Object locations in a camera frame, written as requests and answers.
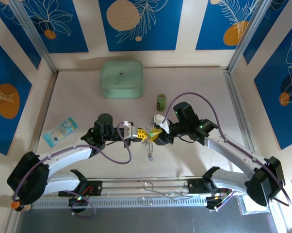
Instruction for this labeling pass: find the light blue wipes packet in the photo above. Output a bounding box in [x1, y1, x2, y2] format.
[43, 117, 78, 148]

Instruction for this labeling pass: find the bent metal wire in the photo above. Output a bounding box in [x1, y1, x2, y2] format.
[143, 182, 194, 201]

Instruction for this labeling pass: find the aluminium frame post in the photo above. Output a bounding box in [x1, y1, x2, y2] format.
[226, 0, 270, 73]
[8, 0, 59, 75]

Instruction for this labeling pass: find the black controller board with wires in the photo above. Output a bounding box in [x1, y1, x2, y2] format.
[206, 194, 226, 211]
[68, 194, 90, 207]

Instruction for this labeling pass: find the clear plastic packet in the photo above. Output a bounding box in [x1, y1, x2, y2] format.
[236, 194, 270, 216]

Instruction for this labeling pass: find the aluminium side rail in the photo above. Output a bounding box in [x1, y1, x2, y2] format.
[26, 72, 59, 181]
[222, 67, 276, 185]

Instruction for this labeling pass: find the aluminium mounting rail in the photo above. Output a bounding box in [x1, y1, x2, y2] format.
[12, 175, 277, 198]

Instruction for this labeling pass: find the green cylindrical canister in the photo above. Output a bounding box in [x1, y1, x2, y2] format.
[156, 93, 167, 112]

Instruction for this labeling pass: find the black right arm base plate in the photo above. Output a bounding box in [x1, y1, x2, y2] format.
[187, 178, 233, 195]

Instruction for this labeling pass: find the metal keyring plate with rings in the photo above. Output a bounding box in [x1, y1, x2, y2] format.
[141, 126, 156, 162]

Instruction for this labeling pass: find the small bottle with orange cap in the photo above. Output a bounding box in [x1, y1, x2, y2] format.
[10, 201, 32, 213]

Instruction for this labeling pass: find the mint green zip case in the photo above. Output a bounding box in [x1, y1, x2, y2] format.
[99, 60, 144, 99]

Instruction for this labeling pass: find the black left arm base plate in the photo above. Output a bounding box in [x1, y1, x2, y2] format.
[58, 180, 103, 197]

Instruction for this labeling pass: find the grey slotted cable duct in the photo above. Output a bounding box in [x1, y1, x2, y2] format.
[31, 197, 210, 209]

